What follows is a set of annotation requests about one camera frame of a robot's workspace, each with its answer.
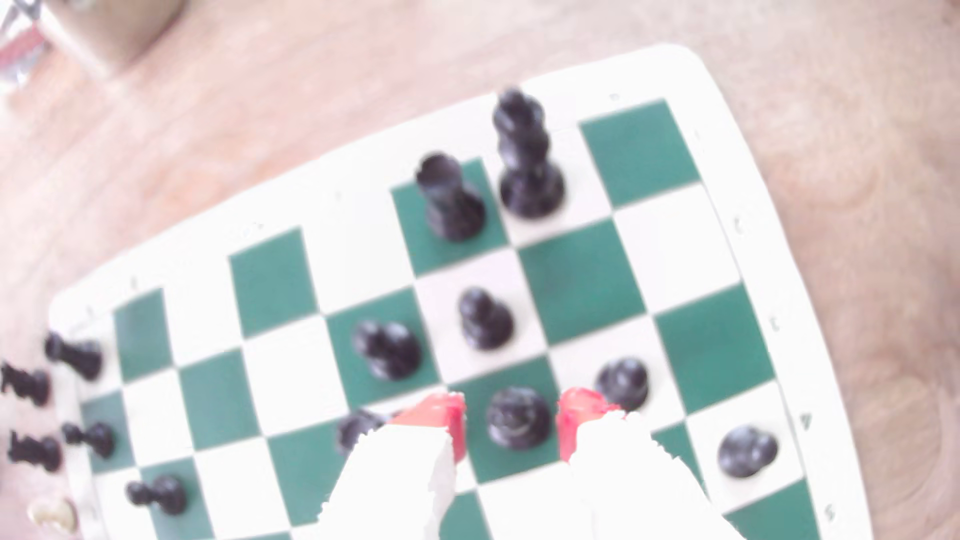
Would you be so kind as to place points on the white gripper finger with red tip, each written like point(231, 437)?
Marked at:
point(390, 495)
point(630, 495)

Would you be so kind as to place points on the black bishop chess piece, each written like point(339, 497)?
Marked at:
point(517, 418)

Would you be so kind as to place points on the black queen chess piece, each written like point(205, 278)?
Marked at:
point(356, 431)

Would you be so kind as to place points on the black pawn chess piece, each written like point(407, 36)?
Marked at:
point(486, 320)
point(159, 495)
point(94, 440)
point(746, 451)
point(388, 350)
point(622, 384)

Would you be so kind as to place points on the green and white chess mat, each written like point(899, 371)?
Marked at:
point(675, 247)

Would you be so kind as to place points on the black rook chess piece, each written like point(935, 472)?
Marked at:
point(450, 202)
point(79, 357)

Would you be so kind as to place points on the white captured chess piece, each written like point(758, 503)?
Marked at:
point(54, 514)

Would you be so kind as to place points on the black king chess piece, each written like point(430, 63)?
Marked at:
point(532, 165)

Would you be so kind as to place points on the black captured chess piece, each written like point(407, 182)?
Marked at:
point(28, 384)
point(36, 451)

